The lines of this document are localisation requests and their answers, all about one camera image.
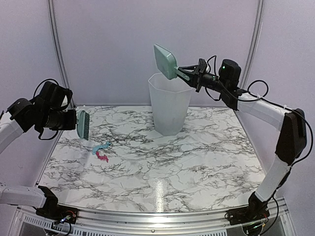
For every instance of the green plastic dustpan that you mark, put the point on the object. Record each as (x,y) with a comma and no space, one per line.
(166,62)

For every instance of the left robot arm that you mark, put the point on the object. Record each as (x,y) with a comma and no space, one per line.
(47,109)

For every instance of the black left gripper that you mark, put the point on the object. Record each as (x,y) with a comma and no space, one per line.
(71,123)

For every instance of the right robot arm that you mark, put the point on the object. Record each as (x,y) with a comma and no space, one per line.
(286,126)

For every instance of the aluminium front frame rail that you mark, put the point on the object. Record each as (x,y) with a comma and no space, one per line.
(220,222)

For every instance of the translucent white waste bin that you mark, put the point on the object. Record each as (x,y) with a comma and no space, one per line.
(169,101)

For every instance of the green hand brush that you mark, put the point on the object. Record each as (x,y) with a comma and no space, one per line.
(83,125)

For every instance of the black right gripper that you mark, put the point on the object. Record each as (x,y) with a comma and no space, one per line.
(198,77)

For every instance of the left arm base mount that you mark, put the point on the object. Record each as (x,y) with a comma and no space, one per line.
(52,210)

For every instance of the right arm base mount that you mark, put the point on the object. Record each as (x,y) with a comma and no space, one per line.
(248,212)

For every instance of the pink scrap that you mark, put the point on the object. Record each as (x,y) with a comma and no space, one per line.
(101,157)

